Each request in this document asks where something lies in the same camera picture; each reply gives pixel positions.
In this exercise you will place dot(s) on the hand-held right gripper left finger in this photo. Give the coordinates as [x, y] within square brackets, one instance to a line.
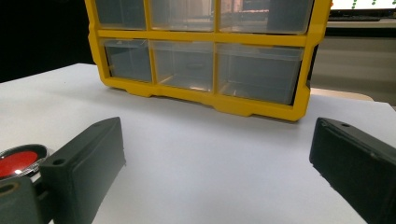
[84, 168]

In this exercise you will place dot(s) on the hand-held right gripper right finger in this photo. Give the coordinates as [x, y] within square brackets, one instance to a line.
[358, 168]

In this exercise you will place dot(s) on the round red black-rimmed tape measure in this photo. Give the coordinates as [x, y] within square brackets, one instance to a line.
[15, 161]

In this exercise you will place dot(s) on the yellow black organizer cabinet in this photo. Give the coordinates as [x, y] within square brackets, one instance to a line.
[199, 35]

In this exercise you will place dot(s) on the beige wooden table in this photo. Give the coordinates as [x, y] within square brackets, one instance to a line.
[342, 93]

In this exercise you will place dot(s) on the grid of transparent small bins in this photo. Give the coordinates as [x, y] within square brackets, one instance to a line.
[183, 65]

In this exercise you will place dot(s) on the lit monitor screen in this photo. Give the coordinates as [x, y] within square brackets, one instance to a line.
[364, 3]

